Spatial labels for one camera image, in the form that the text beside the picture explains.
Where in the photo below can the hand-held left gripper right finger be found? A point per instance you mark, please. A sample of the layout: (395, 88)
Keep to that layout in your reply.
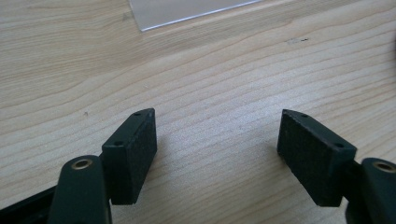
(314, 158)

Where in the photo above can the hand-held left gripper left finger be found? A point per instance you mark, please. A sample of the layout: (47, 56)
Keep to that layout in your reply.
(129, 158)

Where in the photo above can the clear plastic sheet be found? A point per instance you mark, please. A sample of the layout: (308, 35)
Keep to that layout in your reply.
(174, 11)

